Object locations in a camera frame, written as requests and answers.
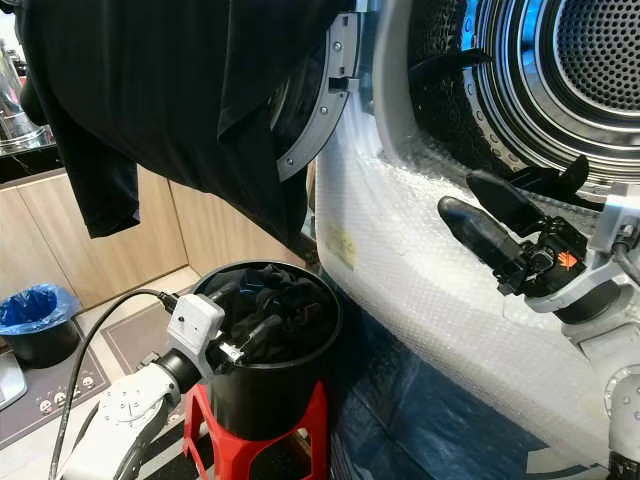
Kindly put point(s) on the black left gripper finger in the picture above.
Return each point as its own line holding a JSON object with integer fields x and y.
{"x": 260, "y": 332}

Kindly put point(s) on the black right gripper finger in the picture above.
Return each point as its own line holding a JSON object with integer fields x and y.
{"x": 480, "y": 230}
{"x": 505, "y": 200}

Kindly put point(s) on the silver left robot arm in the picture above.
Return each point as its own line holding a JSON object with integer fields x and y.
{"x": 120, "y": 420}

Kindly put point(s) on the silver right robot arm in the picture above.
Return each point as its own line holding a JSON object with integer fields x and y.
{"x": 615, "y": 365}

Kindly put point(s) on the black clothes pile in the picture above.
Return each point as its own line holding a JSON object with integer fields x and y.
{"x": 285, "y": 300}

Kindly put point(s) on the white bubble-wrapped washing machine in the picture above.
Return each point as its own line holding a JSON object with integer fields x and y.
{"x": 420, "y": 300}

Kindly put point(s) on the black round laundry bucket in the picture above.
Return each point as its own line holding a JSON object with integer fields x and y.
{"x": 265, "y": 395}

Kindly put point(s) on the blue bin liner bag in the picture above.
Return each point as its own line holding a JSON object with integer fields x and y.
{"x": 35, "y": 305}

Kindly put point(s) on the wooden base cabinet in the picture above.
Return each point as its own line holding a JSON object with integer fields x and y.
{"x": 50, "y": 230}

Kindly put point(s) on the red plastic stool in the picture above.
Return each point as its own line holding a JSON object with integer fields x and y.
{"x": 220, "y": 450}

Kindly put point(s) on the small black waste bin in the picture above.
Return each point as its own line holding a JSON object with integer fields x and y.
{"x": 40, "y": 347}

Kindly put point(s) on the steel washer drum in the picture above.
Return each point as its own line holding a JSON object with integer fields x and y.
{"x": 520, "y": 90}

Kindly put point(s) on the white flat device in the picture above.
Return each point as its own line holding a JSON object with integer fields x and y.
{"x": 10, "y": 378}

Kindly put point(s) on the yellow washer sticker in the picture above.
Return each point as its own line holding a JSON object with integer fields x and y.
{"x": 341, "y": 245}

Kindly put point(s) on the steel water urn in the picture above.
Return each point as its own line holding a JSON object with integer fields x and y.
{"x": 20, "y": 110}

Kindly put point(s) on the black drum paddle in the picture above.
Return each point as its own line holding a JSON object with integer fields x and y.
{"x": 445, "y": 65}

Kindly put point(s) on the grey panel with knobs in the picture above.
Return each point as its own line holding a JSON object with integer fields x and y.
{"x": 50, "y": 395}

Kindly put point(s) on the dark blue plastic sheet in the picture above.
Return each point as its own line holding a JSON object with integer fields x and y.
{"x": 430, "y": 425}

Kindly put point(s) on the grey round washer door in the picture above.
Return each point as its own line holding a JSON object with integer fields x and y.
{"x": 315, "y": 110}

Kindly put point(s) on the black garment on washer door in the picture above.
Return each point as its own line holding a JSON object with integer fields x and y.
{"x": 190, "y": 90}

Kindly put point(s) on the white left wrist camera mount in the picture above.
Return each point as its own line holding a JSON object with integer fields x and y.
{"x": 195, "y": 325}

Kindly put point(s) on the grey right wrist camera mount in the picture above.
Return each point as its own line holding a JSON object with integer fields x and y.
{"x": 585, "y": 282}

